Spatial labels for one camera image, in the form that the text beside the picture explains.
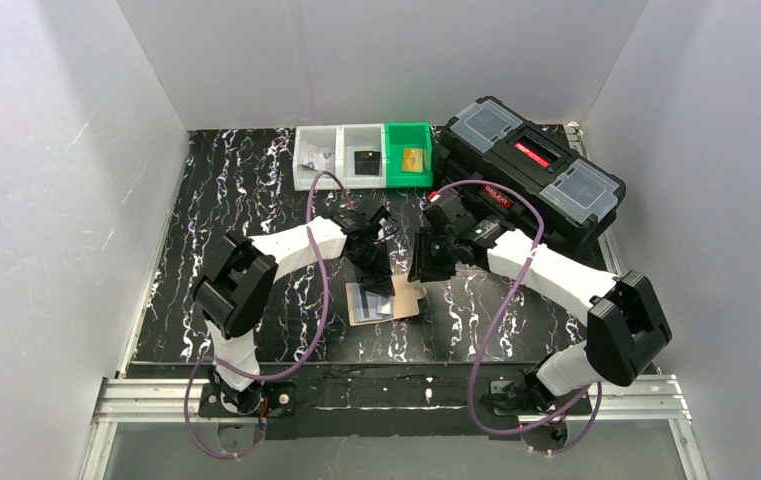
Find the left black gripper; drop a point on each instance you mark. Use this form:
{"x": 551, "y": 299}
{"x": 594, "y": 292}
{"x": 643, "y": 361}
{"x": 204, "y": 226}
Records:
{"x": 372, "y": 258}

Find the green storage bin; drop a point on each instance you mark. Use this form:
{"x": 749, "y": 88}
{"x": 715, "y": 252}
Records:
{"x": 397, "y": 137}

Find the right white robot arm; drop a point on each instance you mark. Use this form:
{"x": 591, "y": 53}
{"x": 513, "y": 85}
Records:
{"x": 624, "y": 321}

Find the beige leather card holder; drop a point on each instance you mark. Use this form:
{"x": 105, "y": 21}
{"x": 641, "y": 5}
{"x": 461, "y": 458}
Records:
{"x": 366, "y": 307}

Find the aluminium frame rail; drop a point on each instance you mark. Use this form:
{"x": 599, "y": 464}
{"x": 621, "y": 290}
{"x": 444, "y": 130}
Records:
{"x": 378, "y": 401}

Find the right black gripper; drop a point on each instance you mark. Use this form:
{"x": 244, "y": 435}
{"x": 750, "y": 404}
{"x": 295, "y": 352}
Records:
{"x": 430, "y": 254}

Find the black card in bin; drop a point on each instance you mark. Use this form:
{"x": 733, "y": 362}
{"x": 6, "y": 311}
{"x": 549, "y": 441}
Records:
{"x": 367, "y": 162}

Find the white storage bin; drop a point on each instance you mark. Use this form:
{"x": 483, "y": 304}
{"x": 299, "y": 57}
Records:
{"x": 324, "y": 136}
{"x": 355, "y": 137}

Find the gold card in bin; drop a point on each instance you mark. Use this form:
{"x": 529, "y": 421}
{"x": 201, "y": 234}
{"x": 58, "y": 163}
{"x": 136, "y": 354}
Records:
{"x": 412, "y": 160}

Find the silver cards in bin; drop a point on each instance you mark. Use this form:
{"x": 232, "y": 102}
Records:
{"x": 319, "y": 158}

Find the middle white storage bin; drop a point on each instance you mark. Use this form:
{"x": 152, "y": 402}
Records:
{"x": 355, "y": 137}

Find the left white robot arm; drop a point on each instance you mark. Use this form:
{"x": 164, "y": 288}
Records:
{"x": 236, "y": 281}

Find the black plastic toolbox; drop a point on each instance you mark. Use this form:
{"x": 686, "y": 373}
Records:
{"x": 523, "y": 172}

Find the left white storage bin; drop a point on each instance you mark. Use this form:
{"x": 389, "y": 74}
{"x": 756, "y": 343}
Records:
{"x": 324, "y": 136}

